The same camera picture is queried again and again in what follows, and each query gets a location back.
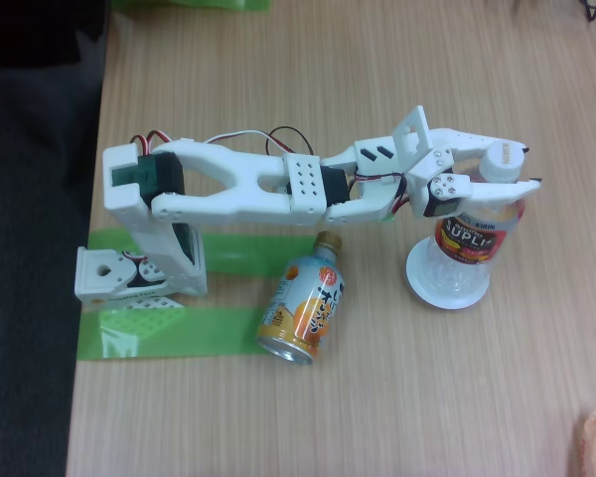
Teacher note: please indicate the white round plate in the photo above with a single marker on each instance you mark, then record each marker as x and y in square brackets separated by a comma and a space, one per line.
[449, 303]

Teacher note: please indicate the clear plastic bottle red label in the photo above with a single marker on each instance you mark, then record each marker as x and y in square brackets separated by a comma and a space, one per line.
[469, 238]

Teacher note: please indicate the short green tape strip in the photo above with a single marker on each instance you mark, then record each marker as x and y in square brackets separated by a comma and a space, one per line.
[248, 253]

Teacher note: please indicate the orange juice bottle can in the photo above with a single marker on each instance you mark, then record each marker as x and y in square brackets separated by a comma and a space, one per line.
[303, 303]

